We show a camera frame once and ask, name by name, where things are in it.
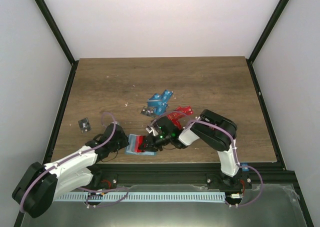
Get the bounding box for right black frame post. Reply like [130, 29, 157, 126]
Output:
[248, 0, 298, 63]

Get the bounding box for black card beside blue pile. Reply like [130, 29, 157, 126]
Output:
[140, 106, 157, 118]

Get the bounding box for light blue slotted cable duct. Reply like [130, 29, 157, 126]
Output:
[56, 192, 226, 203]

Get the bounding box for black aluminium front rail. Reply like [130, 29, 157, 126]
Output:
[88, 162, 298, 189]

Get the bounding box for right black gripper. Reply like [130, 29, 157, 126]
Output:
[138, 133, 172, 153]

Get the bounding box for black frame post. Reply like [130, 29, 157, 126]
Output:
[26, 0, 77, 66]
[248, 0, 298, 63]

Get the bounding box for blue card lower pile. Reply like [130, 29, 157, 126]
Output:
[153, 102, 168, 116]

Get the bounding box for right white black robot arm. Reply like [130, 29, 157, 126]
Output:
[137, 109, 241, 189]

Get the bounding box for blue card with stripe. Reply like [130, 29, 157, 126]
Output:
[147, 93, 164, 108]

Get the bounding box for grey metal tray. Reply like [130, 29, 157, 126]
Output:
[22, 184, 307, 227]

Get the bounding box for left black frame post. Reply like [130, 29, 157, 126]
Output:
[26, 0, 77, 66]

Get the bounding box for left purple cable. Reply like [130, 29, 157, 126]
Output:
[19, 111, 117, 213]

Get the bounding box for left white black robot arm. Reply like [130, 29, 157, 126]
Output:
[11, 122, 129, 218]

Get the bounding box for red VIP card centre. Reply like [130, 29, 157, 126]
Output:
[131, 134, 146, 154]

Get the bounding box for teal leather card holder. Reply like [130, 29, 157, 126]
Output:
[124, 134, 156, 156]

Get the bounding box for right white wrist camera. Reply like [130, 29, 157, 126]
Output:
[145, 124, 162, 137]

